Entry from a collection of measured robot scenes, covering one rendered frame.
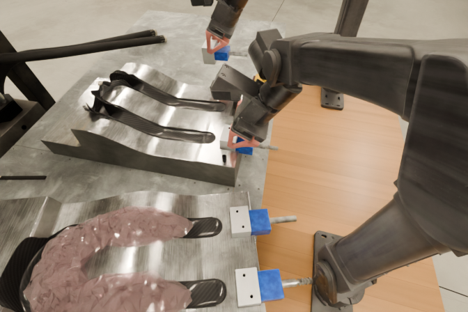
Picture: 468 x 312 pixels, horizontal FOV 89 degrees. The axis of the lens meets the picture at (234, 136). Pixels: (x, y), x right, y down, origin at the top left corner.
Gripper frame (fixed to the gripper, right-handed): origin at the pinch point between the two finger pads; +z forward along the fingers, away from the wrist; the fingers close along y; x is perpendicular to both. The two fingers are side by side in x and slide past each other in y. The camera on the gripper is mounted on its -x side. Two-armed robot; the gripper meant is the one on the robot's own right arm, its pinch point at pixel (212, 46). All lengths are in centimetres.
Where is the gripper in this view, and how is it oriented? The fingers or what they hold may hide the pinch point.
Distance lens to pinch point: 76.0
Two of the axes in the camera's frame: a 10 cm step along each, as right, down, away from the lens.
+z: -4.5, 4.9, 7.5
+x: 8.7, 4.3, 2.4
